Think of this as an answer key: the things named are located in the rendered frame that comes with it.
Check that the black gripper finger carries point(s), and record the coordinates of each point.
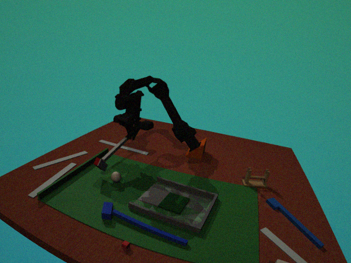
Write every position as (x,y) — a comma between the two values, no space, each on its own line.
(129,128)
(135,131)

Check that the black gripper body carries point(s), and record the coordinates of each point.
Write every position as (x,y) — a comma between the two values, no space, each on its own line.
(144,125)

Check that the dark green mat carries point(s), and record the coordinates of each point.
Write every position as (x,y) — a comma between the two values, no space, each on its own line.
(230,234)

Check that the beige ball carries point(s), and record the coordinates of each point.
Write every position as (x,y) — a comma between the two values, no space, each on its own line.
(116,176)

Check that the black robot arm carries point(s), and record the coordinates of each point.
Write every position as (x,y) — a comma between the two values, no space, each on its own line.
(125,100)

